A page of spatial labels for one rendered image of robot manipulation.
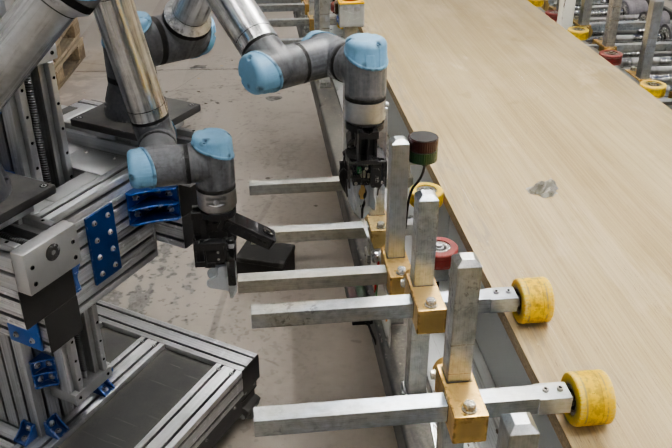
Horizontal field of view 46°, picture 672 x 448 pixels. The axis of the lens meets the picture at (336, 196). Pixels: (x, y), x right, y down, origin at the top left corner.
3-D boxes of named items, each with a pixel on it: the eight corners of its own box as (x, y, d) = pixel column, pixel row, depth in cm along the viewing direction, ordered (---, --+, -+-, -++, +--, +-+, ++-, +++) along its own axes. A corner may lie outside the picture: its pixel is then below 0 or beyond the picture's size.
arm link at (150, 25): (97, 71, 188) (88, 15, 181) (148, 60, 195) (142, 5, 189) (119, 84, 179) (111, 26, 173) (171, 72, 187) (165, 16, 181)
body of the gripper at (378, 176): (346, 192, 144) (347, 131, 138) (341, 171, 152) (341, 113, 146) (388, 190, 145) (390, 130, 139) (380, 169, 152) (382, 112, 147)
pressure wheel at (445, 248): (421, 302, 162) (424, 255, 157) (413, 280, 169) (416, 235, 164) (458, 300, 163) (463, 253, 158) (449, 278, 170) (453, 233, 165)
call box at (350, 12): (339, 30, 216) (339, 2, 212) (336, 23, 222) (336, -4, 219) (364, 29, 217) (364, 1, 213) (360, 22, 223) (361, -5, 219)
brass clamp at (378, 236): (368, 249, 183) (368, 230, 181) (360, 221, 195) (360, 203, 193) (394, 248, 184) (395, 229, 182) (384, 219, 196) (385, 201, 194)
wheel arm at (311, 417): (254, 439, 111) (253, 420, 109) (254, 421, 114) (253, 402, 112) (594, 411, 116) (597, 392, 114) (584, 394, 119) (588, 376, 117)
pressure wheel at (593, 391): (578, 376, 113) (557, 367, 121) (582, 432, 112) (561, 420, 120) (618, 373, 113) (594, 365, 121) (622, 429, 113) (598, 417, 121)
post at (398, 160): (384, 339, 174) (392, 141, 151) (382, 329, 177) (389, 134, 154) (400, 338, 174) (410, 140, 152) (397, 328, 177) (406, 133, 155)
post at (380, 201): (368, 284, 197) (372, 105, 174) (366, 276, 200) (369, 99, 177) (381, 283, 197) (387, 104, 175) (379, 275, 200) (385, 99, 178)
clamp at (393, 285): (389, 298, 160) (390, 277, 157) (378, 262, 172) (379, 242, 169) (416, 296, 160) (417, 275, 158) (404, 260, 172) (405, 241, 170)
